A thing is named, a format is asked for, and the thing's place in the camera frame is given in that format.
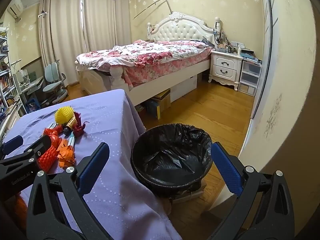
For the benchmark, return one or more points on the white bookshelf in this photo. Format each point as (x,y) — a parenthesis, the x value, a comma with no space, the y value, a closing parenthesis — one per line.
(12,107)

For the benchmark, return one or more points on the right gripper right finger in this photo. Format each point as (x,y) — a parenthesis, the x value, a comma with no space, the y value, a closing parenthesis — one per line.
(263,207)

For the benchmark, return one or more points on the purple tablecloth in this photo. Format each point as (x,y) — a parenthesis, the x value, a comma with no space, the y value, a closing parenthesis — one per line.
(97,197)

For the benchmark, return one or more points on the white bed with headboard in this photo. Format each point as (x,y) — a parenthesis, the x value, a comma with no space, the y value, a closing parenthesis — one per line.
(176,26)

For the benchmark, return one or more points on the plastic drawer unit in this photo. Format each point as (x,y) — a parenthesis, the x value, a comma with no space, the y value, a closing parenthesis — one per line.
(249,77)

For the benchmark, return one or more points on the yellow label bottle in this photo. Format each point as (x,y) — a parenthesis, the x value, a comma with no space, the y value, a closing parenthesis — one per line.
(69,126)

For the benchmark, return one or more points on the white storage box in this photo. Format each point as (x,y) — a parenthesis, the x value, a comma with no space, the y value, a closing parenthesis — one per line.
(183,88)

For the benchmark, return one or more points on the red foam net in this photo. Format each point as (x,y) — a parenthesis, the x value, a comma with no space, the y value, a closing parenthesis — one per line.
(48,159)

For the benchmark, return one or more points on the floral pink quilt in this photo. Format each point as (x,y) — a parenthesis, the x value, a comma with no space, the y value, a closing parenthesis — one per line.
(144,61)

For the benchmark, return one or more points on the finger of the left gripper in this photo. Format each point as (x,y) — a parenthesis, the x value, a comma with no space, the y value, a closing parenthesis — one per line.
(11,145)
(32,153)

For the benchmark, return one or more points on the light blue desk chair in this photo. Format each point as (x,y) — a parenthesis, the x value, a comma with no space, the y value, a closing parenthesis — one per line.
(55,87)

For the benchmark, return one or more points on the teal white wrapper tube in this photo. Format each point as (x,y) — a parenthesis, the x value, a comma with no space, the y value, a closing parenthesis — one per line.
(71,140)

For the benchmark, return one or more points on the study desk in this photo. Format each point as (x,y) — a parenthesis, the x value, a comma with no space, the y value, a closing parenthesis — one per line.
(29,90)

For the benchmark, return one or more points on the orange paper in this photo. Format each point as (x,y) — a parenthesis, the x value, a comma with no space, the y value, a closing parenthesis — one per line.
(66,155)

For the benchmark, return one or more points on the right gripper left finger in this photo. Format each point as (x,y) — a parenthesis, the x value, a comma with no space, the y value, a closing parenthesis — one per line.
(57,209)

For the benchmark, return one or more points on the white nightstand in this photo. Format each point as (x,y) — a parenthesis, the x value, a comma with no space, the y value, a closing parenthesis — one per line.
(225,68)

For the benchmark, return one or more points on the red plastic bag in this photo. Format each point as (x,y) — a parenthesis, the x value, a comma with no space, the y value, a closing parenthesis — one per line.
(54,133)

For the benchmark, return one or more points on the air conditioner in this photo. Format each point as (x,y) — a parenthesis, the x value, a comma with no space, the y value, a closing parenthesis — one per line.
(15,9)

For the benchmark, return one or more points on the yellow foam net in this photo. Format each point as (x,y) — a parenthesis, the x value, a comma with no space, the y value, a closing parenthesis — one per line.
(63,115)

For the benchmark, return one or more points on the dark red ribbon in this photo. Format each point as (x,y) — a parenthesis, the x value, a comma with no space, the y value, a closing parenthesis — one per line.
(79,126)

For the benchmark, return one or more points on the beige curtains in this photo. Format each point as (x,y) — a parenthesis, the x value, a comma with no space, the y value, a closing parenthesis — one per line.
(68,28)

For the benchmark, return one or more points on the black lined trash bin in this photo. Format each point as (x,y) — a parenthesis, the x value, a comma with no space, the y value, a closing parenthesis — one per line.
(172,159)

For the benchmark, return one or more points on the cardboard box under bed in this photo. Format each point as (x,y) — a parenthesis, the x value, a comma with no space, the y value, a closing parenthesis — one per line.
(158,104)

